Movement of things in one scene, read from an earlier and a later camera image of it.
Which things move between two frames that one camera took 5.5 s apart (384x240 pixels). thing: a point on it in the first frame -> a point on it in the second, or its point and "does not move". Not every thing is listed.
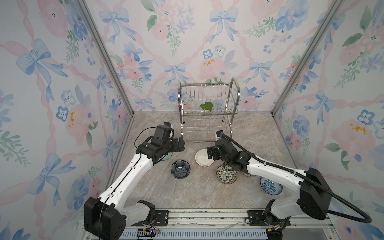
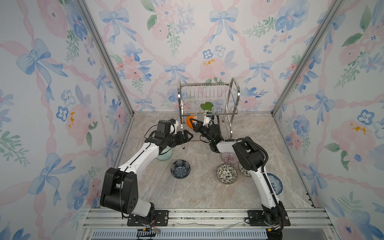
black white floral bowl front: [226, 175] does not move
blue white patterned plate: [270, 187] does not move
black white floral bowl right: [248, 175] does not move
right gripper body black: [216, 155] -> [204, 132]
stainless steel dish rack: [206, 108] does not move
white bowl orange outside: [201, 158] -> [188, 121]
